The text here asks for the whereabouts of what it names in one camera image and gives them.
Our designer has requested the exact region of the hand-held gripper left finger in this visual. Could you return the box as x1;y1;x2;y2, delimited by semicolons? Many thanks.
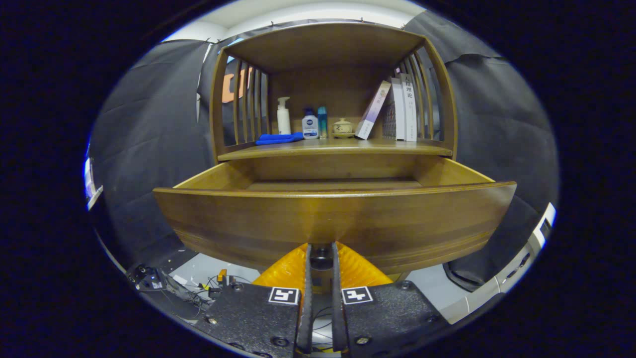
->
196;242;314;358

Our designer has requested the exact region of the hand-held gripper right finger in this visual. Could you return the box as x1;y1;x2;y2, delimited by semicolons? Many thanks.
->
332;242;450;358

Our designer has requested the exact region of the wooden drawer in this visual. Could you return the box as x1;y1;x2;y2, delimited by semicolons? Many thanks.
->
153;155;517;275

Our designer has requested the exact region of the wooden countertop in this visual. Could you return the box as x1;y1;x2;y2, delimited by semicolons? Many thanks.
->
217;138;454;162

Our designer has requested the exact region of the wooden cabinet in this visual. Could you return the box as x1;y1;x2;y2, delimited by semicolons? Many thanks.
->
209;21;459;162

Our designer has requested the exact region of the black electronic device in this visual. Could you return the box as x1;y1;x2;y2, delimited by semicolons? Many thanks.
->
127;264;172;294

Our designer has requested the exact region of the blue folded cloth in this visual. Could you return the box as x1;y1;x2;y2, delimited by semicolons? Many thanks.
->
255;132;305;146

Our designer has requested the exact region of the white bottle with blue cap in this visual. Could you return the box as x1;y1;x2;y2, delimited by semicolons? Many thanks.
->
302;108;319;140

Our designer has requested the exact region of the cream lidded tea cup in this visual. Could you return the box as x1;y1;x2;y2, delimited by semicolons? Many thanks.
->
332;118;355;139

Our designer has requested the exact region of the white pump bottle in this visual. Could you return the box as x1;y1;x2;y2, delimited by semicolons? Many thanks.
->
276;96;292;135

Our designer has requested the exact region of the white equipment case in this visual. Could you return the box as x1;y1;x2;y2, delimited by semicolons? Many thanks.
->
440;201;557;325

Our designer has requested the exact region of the purple book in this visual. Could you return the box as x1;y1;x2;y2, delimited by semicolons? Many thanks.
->
355;81;392;140

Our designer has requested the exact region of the patterned cover book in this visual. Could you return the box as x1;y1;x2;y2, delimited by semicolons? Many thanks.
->
382;77;406;141

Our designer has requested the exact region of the white book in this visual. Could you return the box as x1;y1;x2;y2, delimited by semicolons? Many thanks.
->
399;73;418;142

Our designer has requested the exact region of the tangle of thin cables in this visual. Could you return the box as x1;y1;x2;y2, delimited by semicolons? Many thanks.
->
169;268;259;309

